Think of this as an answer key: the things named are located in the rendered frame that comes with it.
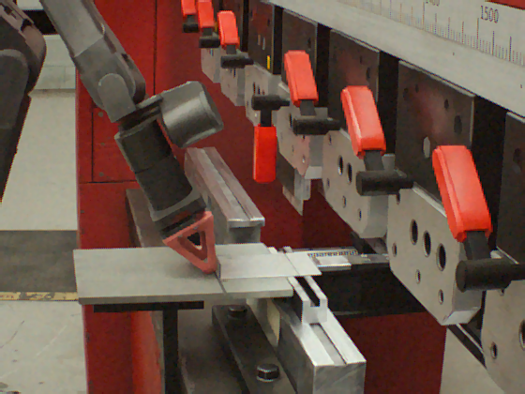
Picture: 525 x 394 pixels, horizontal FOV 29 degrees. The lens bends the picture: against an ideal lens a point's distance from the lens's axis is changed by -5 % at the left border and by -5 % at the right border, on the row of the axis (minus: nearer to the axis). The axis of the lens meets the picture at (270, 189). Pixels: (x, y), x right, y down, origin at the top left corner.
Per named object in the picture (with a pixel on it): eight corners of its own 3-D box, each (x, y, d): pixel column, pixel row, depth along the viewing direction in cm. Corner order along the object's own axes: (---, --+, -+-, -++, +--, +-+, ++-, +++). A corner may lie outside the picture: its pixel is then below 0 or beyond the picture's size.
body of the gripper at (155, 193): (196, 188, 135) (171, 139, 133) (207, 209, 126) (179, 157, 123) (153, 212, 135) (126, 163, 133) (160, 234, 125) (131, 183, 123)
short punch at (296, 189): (276, 193, 138) (277, 122, 135) (291, 193, 138) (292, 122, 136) (293, 216, 128) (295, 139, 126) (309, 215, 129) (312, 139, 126)
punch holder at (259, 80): (244, 115, 139) (247, -6, 135) (306, 114, 141) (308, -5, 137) (267, 140, 125) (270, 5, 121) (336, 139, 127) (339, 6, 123)
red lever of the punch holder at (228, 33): (215, 8, 136) (222, 62, 131) (245, 8, 137) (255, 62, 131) (213, 18, 137) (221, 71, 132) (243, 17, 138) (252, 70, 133)
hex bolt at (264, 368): (254, 373, 125) (254, 362, 124) (276, 371, 125) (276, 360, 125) (258, 383, 122) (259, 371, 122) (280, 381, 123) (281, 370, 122)
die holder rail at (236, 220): (185, 193, 213) (185, 147, 211) (214, 191, 215) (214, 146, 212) (226, 277, 166) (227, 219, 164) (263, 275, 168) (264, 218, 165)
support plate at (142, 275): (73, 256, 138) (73, 250, 138) (262, 250, 144) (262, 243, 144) (78, 305, 121) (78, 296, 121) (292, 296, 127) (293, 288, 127)
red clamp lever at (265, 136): (248, 180, 116) (250, 93, 113) (285, 179, 117) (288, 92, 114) (252, 184, 114) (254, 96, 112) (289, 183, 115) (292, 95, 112)
